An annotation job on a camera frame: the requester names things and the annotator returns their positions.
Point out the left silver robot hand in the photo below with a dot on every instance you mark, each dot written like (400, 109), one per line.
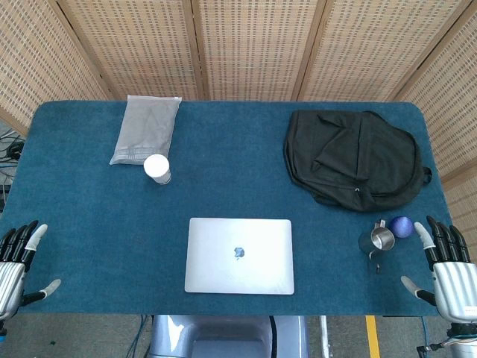
(9, 276)

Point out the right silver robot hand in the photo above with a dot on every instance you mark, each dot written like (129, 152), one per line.
(456, 287)

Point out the silver laptop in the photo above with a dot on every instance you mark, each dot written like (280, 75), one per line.
(240, 272)

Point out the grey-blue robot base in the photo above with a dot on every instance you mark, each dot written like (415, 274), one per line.
(223, 337)

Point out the blue ball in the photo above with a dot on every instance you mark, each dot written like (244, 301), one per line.
(401, 226)

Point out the steel milk jug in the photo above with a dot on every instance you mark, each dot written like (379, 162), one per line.
(378, 240)

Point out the blue table mat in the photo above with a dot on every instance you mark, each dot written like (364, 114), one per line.
(93, 209)

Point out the white table leg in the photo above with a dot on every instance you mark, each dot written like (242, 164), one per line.
(324, 335)

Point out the black backpack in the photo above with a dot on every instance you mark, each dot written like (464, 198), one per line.
(354, 160)

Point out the white paper cup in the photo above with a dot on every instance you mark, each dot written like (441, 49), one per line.
(156, 167)

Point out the grey plastic pouch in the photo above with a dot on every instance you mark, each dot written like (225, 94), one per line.
(147, 130)

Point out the bamboo folding screen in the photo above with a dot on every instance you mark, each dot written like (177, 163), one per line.
(253, 48)

